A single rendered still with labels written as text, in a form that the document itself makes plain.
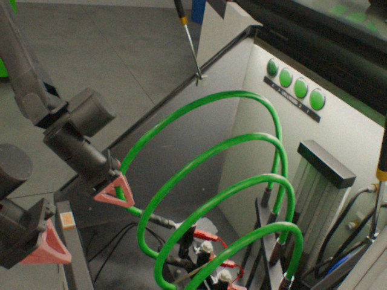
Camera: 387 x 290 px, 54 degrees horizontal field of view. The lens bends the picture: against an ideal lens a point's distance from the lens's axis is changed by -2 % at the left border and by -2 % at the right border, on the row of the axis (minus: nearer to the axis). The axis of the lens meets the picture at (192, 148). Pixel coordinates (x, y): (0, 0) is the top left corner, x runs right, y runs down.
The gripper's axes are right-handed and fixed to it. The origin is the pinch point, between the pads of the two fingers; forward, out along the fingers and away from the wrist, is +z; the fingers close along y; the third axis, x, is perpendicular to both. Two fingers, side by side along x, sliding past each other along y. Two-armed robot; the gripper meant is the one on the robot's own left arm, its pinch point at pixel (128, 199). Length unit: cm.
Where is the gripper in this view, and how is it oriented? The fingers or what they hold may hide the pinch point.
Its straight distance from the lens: 77.0
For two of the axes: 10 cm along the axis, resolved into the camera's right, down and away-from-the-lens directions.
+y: -2.4, -3.7, 9.0
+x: -7.7, 6.4, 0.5
